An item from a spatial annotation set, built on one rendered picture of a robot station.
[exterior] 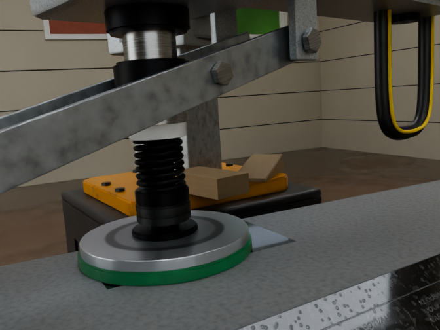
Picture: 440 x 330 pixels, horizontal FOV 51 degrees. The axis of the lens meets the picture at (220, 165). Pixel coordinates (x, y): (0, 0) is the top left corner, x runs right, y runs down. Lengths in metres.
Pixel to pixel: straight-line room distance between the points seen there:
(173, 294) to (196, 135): 0.86
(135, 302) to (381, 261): 0.27
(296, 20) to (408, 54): 6.33
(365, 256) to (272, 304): 0.16
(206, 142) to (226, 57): 0.79
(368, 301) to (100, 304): 0.26
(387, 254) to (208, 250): 0.21
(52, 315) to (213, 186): 0.65
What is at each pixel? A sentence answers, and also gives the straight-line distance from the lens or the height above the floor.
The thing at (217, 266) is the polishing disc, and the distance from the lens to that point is 0.51.
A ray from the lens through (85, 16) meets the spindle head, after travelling 0.61.
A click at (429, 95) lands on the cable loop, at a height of 0.99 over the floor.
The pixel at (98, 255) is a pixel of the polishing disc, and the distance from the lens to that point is 0.54.
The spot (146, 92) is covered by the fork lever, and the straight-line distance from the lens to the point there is 0.49.
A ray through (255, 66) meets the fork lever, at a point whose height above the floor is 1.05.
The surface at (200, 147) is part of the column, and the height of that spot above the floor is 0.87.
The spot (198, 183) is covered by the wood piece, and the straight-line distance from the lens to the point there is 1.11.
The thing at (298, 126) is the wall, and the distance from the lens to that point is 8.02.
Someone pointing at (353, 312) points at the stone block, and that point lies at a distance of 0.47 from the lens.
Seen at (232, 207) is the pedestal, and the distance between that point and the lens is 1.16.
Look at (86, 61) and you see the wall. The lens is 6.62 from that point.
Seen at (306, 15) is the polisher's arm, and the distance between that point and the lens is 0.66.
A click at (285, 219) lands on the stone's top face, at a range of 0.72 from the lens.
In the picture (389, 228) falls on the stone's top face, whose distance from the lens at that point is 0.67.
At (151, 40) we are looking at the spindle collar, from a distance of 0.55.
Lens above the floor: 1.02
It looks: 9 degrees down
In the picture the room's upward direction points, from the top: 4 degrees counter-clockwise
